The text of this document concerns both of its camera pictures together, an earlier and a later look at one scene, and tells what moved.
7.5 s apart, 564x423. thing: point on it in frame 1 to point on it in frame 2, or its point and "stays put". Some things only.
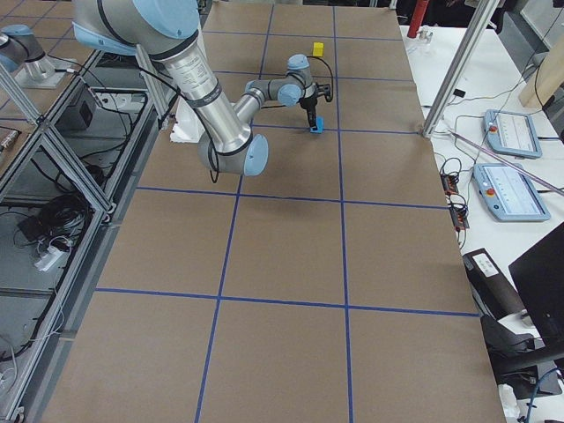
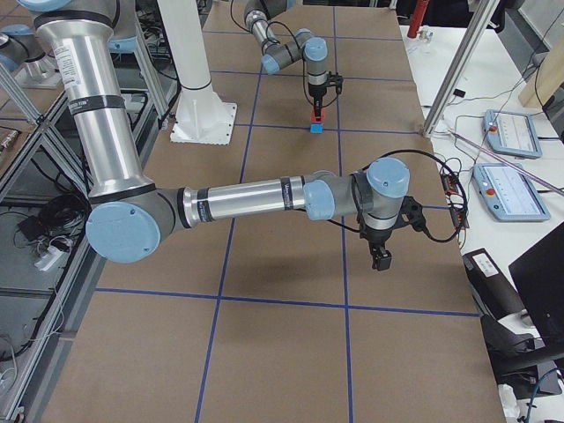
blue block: x=320 y=125 stays put
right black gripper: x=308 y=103 to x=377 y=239
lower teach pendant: x=509 y=192 stays put
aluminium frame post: x=477 y=30 stays put
